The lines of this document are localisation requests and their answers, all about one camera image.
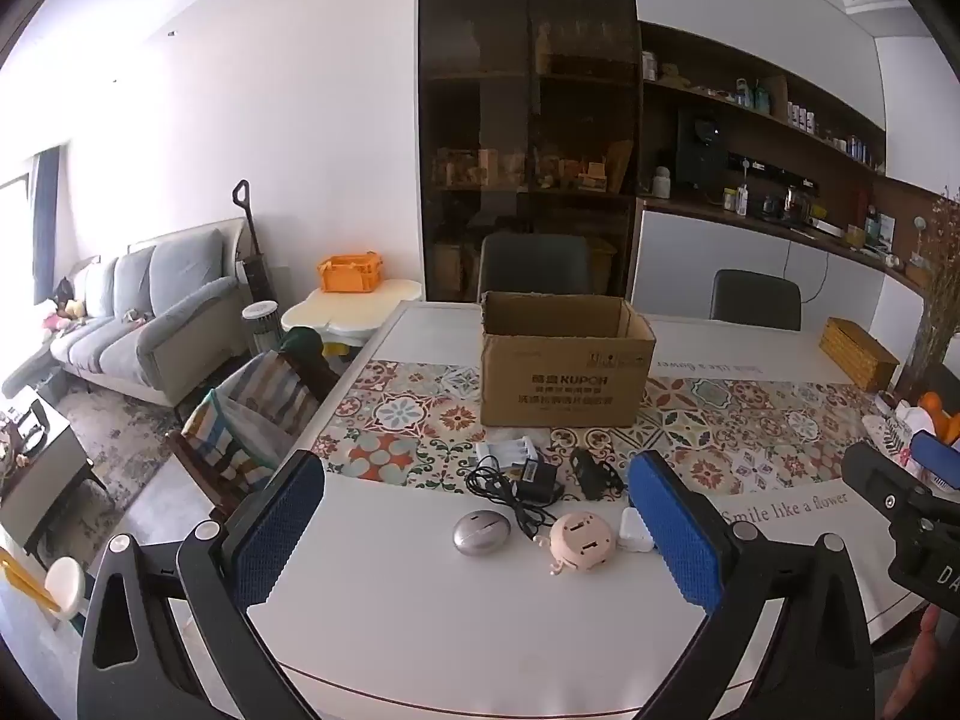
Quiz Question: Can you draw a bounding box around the dark glass display cabinet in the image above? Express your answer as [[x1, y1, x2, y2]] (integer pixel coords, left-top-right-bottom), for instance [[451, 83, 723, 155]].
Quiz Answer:
[[417, 0, 643, 305]]

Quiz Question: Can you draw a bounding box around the chair with striped cushion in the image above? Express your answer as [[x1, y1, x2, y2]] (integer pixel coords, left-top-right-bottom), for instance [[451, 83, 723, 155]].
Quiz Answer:
[[166, 349, 340, 505]]

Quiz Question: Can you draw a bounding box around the blue curtain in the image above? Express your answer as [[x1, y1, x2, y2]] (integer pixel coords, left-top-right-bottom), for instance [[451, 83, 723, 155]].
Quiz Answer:
[[33, 145, 62, 261]]

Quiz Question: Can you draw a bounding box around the white counter cabinet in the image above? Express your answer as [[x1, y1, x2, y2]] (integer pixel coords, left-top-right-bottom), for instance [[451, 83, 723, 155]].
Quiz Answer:
[[632, 197, 960, 365]]

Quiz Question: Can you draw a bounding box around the pink round cable reel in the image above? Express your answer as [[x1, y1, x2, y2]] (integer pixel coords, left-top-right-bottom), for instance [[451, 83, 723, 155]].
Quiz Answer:
[[534, 511, 618, 580]]

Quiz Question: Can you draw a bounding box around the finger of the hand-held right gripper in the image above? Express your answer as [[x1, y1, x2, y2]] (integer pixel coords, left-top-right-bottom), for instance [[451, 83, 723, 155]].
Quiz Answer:
[[910, 431, 960, 496], [840, 441, 960, 537]]

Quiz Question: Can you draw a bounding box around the upright vacuum cleaner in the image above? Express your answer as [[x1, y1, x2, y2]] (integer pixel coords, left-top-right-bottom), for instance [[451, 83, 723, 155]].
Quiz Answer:
[[230, 179, 272, 310]]

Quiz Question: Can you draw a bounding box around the grey sofa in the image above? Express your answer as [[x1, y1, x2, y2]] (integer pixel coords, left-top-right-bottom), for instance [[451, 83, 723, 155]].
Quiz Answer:
[[2, 217, 254, 411]]

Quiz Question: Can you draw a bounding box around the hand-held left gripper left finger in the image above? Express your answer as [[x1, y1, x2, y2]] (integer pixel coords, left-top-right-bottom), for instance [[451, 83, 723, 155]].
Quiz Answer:
[[77, 450, 327, 720]]

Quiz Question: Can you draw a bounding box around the white patterned bag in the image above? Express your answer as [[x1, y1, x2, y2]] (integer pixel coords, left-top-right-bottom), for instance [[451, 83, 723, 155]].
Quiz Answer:
[[861, 403, 935, 479]]

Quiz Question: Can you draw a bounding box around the white plug charger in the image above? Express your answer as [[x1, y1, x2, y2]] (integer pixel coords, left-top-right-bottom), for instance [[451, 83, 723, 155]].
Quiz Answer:
[[618, 507, 655, 553]]

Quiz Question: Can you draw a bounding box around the cream cloud-shaped table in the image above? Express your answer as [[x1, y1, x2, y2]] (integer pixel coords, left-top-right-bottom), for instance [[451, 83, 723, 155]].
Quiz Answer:
[[280, 278, 423, 351]]

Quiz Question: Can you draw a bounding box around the wooden wall shelf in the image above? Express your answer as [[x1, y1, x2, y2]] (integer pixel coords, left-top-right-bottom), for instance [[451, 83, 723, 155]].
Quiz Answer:
[[637, 19, 887, 182]]

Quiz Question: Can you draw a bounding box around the white round toy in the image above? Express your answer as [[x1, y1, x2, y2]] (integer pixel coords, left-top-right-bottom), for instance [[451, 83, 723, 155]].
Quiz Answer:
[[43, 558, 89, 621]]

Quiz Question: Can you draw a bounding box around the white tower fan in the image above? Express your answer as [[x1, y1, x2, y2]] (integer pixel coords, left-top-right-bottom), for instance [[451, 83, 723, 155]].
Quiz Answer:
[[241, 301, 283, 355]]

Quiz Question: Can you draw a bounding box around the dried flower bouquet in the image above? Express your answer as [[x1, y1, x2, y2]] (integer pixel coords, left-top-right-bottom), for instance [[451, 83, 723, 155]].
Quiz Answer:
[[895, 190, 960, 400]]

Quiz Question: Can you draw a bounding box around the black small adapter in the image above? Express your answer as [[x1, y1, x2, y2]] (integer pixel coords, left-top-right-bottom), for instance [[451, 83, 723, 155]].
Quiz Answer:
[[568, 448, 628, 501]]

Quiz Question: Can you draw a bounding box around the white battery charger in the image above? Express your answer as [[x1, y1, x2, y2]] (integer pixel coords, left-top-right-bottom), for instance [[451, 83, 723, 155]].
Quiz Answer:
[[475, 439, 542, 478]]

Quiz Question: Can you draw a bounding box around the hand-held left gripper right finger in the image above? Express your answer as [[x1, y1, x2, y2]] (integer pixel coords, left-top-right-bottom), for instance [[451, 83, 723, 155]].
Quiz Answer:
[[626, 451, 877, 720]]

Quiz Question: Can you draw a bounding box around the grey patterned rug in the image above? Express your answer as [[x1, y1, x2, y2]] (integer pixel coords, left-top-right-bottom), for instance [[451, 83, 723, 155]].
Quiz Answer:
[[54, 381, 182, 482]]

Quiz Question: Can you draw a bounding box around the green cloth item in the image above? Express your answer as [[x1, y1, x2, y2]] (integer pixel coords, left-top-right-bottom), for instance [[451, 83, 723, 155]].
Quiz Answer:
[[280, 327, 326, 362]]

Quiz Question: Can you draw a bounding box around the person's right hand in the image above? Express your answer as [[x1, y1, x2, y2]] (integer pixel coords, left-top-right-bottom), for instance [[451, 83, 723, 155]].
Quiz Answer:
[[883, 606, 960, 720]]

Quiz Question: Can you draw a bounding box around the black power adapter with cable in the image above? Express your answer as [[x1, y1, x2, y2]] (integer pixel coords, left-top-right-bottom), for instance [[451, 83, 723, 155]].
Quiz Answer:
[[465, 457, 565, 539]]

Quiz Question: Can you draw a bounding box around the woven tissue box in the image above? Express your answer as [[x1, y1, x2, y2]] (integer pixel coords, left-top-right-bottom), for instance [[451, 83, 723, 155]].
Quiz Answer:
[[818, 316, 900, 392]]

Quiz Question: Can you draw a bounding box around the orange object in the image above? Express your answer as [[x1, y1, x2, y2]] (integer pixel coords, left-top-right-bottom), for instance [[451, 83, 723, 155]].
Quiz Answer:
[[918, 390, 960, 445]]

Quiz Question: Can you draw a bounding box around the patterned table runner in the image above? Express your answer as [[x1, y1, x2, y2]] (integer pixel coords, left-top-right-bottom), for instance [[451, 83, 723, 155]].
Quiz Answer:
[[311, 356, 912, 500]]

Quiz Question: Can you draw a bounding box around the dark grey dining chair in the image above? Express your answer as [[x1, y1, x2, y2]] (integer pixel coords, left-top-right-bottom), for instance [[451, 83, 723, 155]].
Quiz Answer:
[[709, 269, 803, 332], [478, 232, 596, 305]]

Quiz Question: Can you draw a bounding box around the black coffee machine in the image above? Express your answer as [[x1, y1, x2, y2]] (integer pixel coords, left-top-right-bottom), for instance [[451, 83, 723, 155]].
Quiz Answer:
[[674, 106, 729, 201]]

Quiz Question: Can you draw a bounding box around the grey oval case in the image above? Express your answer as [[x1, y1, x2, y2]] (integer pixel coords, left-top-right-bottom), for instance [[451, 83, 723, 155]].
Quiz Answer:
[[452, 510, 515, 558]]

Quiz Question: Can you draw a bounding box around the brown cardboard box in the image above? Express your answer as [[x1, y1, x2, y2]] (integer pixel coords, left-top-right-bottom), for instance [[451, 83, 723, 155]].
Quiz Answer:
[[478, 290, 657, 428]]

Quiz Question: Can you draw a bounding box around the orange plastic crate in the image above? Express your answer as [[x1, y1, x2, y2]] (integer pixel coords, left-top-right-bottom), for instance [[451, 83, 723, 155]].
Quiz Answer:
[[316, 252, 384, 294]]

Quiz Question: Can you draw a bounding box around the dark low side table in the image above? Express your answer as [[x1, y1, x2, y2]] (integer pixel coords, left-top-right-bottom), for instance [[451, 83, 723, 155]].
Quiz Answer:
[[0, 385, 107, 550]]

